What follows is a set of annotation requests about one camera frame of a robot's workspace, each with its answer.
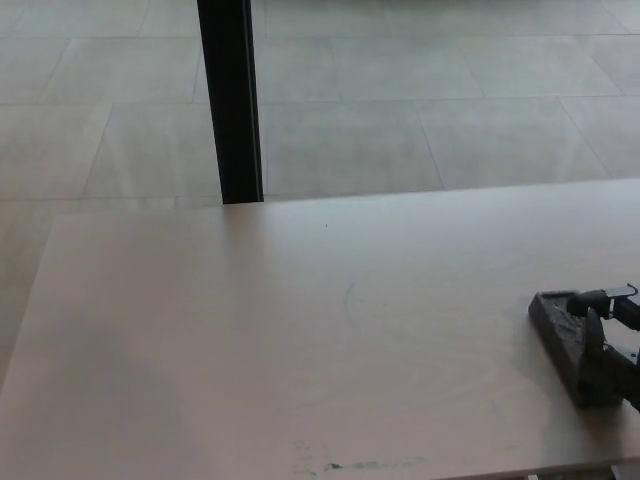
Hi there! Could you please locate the dark grey speckled eraser block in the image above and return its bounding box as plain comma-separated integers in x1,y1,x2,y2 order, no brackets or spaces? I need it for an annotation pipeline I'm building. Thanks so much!
528,289,625,409

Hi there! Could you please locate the black vertical metal post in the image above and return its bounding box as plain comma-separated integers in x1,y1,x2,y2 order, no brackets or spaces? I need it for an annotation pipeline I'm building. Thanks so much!
195,0,265,205

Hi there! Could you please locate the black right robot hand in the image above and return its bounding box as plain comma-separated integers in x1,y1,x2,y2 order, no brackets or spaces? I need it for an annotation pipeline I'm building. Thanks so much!
564,282,640,412

